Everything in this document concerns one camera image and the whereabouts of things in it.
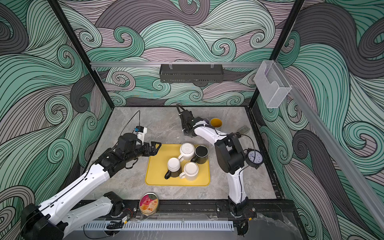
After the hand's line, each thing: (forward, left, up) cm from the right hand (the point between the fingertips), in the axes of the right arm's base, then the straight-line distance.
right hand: (191, 129), depth 96 cm
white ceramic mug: (-27, 0, -1) cm, 27 cm away
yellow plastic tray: (-24, +21, -7) cm, 32 cm away
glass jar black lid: (+3, -36, -5) cm, 36 cm away
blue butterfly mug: (+4, -17, +2) cm, 17 cm away
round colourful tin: (-43, +21, -3) cm, 48 cm away
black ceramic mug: (-17, -6, +2) cm, 18 cm away
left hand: (-17, +19, +12) cm, 28 cm away
